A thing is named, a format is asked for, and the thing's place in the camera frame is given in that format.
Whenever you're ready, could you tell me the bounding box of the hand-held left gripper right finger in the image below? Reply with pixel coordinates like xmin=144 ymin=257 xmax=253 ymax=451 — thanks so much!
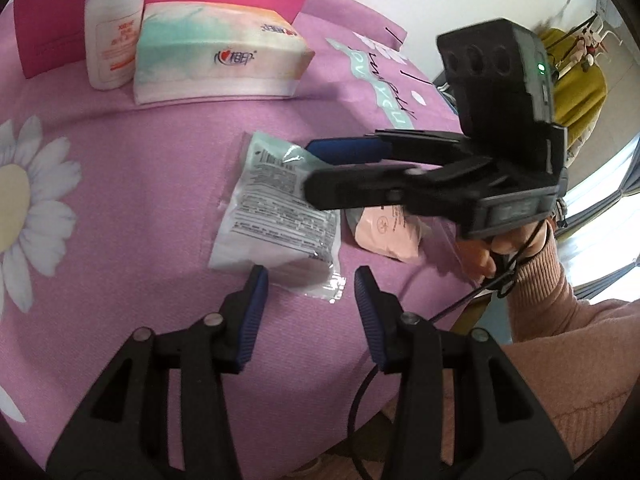
xmin=354 ymin=266 xmax=576 ymax=480

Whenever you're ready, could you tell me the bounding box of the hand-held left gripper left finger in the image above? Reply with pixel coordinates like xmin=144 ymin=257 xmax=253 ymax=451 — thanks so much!
xmin=46 ymin=265 xmax=270 ymax=480

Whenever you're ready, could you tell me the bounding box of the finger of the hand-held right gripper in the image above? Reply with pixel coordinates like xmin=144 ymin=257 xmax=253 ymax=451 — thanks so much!
xmin=305 ymin=129 xmax=501 ymax=167
xmin=304 ymin=156 xmax=508 ymax=219

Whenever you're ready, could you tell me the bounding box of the pink soft packet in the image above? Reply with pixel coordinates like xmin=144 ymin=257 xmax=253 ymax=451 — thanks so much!
xmin=344 ymin=204 xmax=476 ymax=281

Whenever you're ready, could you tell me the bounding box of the clear packet with white label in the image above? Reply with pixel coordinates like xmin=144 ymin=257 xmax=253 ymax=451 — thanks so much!
xmin=207 ymin=131 xmax=346 ymax=304

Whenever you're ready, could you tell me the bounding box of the pink cardboard box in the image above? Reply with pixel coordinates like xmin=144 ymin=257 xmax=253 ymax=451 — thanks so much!
xmin=14 ymin=0 xmax=317 ymax=79

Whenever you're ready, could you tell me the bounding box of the person's right forearm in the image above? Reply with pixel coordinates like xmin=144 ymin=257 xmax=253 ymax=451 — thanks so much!
xmin=500 ymin=225 xmax=640 ymax=351

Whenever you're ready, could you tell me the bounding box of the person's right hand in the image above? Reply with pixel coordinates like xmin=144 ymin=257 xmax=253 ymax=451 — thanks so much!
xmin=457 ymin=220 xmax=549 ymax=282

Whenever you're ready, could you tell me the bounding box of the yellow chair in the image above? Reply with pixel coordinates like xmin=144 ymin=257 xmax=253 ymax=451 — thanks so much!
xmin=540 ymin=27 xmax=609 ymax=147

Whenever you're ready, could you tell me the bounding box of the pink daisy printed blanket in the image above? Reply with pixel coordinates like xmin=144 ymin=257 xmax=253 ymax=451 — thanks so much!
xmin=0 ymin=0 xmax=501 ymax=480

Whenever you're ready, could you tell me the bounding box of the pastel tissue pack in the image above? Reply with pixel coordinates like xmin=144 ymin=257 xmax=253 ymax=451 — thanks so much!
xmin=132 ymin=2 xmax=316 ymax=106

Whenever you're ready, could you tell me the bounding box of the window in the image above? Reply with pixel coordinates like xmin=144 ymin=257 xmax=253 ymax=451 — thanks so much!
xmin=560 ymin=130 xmax=640 ymax=311

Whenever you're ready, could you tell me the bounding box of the white plastic bottle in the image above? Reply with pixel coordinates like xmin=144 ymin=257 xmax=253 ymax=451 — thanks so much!
xmin=82 ymin=0 xmax=151 ymax=92

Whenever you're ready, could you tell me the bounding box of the black cable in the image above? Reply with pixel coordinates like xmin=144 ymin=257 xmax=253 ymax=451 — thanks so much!
xmin=345 ymin=210 xmax=551 ymax=480

